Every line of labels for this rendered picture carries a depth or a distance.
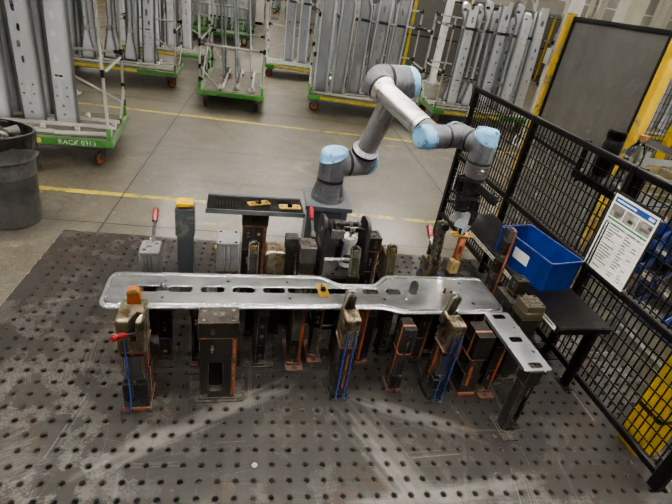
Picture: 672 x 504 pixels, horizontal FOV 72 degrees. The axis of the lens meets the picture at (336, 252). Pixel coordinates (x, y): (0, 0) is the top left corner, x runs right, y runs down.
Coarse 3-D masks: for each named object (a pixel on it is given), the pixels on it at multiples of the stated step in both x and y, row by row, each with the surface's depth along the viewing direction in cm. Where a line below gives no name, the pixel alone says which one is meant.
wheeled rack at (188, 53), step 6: (186, 12) 969; (192, 12) 971; (162, 48) 922; (168, 48) 925; (210, 48) 989; (162, 54) 918; (168, 54) 920; (186, 54) 926; (192, 54) 930; (198, 54) 936; (204, 54) 942; (210, 54) 960; (210, 60) 939
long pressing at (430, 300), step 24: (120, 288) 147; (168, 288) 151; (192, 288) 153; (288, 288) 161; (312, 288) 163; (336, 288) 165; (360, 288) 167; (384, 288) 170; (408, 288) 172; (432, 288) 175; (456, 288) 177; (480, 288) 180; (408, 312) 160; (432, 312) 162; (480, 312) 166
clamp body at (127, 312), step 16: (128, 304) 132; (144, 304) 133; (128, 320) 127; (144, 320) 130; (144, 336) 131; (128, 352) 132; (144, 352) 133; (128, 368) 138; (144, 368) 137; (128, 384) 137; (144, 384) 140; (128, 400) 142; (144, 400) 143
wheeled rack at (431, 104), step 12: (444, 24) 790; (456, 24) 823; (432, 36) 844; (516, 36) 795; (432, 60) 866; (432, 84) 887; (420, 108) 903; (432, 108) 822; (444, 108) 830; (456, 108) 835; (480, 108) 867; (516, 132) 876
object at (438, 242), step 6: (438, 222) 176; (444, 222) 177; (438, 228) 176; (444, 228) 174; (438, 234) 177; (444, 234) 178; (438, 240) 179; (432, 246) 180; (438, 246) 180; (432, 252) 180; (438, 252) 181; (432, 258) 181; (438, 258) 181
